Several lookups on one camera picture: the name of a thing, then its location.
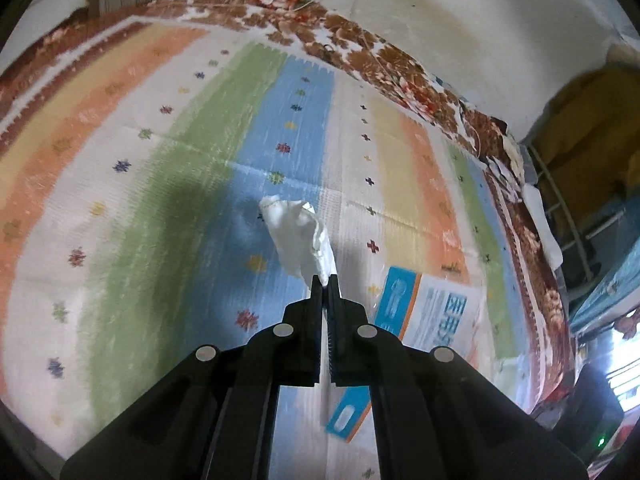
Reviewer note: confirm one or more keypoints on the white tissue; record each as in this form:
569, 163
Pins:
295, 230

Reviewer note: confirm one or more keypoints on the striped colourful blanket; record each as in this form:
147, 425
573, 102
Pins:
125, 210

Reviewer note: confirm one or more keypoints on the brown floral bed sheet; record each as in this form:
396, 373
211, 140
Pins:
350, 35

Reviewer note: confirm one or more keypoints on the white metal rack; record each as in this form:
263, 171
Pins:
562, 205

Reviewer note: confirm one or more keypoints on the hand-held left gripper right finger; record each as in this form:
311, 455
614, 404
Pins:
336, 310

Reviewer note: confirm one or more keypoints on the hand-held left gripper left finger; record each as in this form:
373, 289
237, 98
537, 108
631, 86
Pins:
316, 310

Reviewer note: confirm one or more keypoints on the white cloth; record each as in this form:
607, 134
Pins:
542, 225

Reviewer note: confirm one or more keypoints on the small blue white packet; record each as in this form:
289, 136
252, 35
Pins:
345, 417

